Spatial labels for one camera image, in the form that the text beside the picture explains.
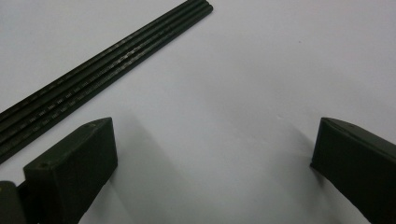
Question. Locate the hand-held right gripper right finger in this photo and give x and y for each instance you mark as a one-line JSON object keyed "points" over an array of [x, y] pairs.
{"points": [[358, 168]]}

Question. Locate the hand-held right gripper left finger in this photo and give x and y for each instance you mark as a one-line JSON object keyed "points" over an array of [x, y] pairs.
{"points": [[74, 168]]}

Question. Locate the black ribbed strip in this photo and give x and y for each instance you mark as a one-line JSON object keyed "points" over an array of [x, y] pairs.
{"points": [[93, 90]]}

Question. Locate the black chopstick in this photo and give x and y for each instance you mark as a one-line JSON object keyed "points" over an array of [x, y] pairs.
{"points": [[93, 81], [93, 71], [93, 61]]}

